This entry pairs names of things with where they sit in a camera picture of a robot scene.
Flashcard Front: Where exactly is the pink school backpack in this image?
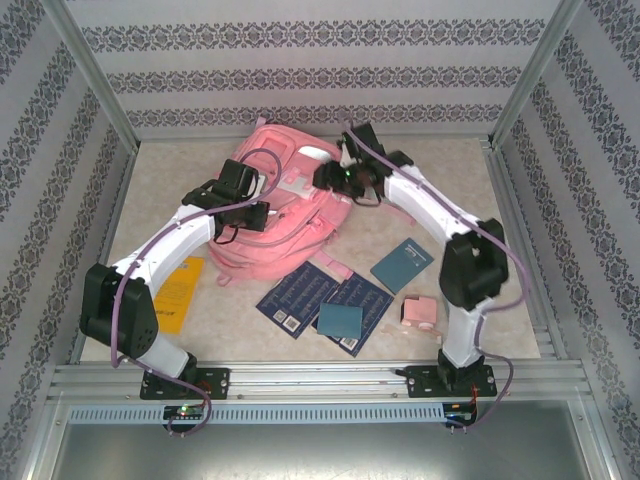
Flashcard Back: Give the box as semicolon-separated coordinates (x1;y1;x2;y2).
206;117;361;287

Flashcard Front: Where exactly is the navy blue printed notebook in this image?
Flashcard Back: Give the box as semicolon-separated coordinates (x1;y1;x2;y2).
255;259;347;341
310;272;397;360

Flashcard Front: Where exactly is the teal book with white label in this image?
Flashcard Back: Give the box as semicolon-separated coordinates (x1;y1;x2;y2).
369;237;435;296

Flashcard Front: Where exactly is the yellow book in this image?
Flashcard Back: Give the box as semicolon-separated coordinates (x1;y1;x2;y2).
152;256;206;336

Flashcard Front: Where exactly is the small plain teal notebook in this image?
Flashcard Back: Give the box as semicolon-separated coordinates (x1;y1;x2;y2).
316;302;365;339

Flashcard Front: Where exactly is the pink box with white knob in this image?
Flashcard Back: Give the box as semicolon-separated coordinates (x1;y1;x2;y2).
398;294;444;344

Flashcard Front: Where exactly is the left small circuit board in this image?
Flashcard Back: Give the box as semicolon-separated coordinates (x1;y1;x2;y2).
162;403;207;427

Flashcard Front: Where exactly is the small circuit board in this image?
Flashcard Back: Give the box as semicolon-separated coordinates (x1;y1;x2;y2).
443;401;480;427
162;403;207;427

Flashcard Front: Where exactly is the grey metal panel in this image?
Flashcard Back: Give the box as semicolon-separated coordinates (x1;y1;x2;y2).
29;394;621;480

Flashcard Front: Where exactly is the right small circuit board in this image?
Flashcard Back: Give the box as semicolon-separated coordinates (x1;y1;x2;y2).
443;401;480;427

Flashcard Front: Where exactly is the short black left gripper cable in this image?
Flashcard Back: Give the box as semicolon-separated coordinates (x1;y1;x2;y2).
213;222;252;247

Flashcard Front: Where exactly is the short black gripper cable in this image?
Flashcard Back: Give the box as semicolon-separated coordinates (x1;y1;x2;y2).
213;222;252;247
349;188;385;208

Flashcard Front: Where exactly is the short black right gripper cable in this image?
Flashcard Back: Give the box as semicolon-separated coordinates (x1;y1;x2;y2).
349;188;385;208

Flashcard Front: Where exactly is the aluminium side rail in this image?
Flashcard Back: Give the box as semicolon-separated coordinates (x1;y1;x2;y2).
479;139;571;361
67;142;141;365

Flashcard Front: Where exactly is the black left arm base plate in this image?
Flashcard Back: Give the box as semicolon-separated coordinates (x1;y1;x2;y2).
139;367;231;401

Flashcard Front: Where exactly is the aluminium mounting rail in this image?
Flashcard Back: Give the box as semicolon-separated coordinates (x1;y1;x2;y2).
47;360;594;401

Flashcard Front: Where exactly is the aluminium frame post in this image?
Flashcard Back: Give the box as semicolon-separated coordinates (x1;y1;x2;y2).
40;0;141;151
488;0;585;151

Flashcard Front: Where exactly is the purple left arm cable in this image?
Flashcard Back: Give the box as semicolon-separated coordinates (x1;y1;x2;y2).
110;148;284;440

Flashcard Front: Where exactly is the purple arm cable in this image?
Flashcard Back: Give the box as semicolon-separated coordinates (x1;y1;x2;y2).
341;114;531;434
110;148;284;440

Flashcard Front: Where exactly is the grey slotted cable duct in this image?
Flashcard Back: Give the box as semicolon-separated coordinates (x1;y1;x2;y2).
67;403;446;425

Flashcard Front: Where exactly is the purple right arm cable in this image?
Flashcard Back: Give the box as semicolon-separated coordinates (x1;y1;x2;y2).
341;114;531;434

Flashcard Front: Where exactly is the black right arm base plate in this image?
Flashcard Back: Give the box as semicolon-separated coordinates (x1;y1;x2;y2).
402;363;499;400

